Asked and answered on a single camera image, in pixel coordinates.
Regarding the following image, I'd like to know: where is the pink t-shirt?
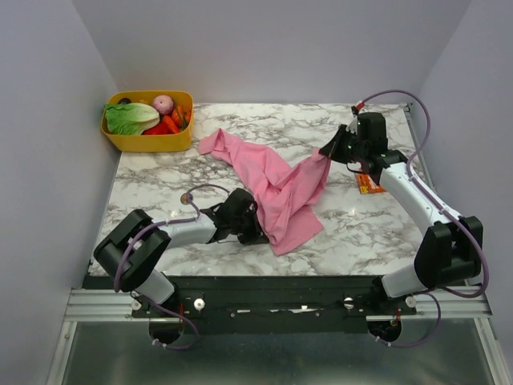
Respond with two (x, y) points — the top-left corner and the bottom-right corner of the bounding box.
(199, 129), (331, 256)

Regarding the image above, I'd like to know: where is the round blue yellow brooch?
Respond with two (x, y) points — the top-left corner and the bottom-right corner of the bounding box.
(180, 192), (193, 205)

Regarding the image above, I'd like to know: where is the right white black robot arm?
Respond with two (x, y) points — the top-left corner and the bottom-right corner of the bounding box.
(319, 112), (483, 314)

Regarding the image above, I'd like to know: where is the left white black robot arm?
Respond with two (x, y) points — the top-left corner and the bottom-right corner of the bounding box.
(93, 188), (269, 317)

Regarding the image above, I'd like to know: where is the orange black packet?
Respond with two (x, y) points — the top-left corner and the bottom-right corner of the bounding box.
(355, 173), (386, 195)

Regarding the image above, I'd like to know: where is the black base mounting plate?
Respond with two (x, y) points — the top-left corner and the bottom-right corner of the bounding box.
(82, 274), (418, 336)

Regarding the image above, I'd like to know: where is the yellow plastic bin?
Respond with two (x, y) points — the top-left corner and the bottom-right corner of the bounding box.
(100, 90), (194, 152)

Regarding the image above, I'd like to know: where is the red toy pepper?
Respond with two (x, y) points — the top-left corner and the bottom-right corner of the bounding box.
(143, 115), (181, 136)

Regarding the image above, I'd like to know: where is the pink toy onion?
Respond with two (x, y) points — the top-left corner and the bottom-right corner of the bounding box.
(152, 95), (174, 116)

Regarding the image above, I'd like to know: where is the green toy lettuce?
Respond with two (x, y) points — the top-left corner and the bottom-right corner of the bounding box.
(104, 103), (160, 136)

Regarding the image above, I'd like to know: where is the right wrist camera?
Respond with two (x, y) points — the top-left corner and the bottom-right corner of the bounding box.
(346, 103), (365, 133)

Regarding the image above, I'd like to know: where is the aluminium frame rail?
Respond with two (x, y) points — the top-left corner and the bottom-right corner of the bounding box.
(64, 290), (492, 322)

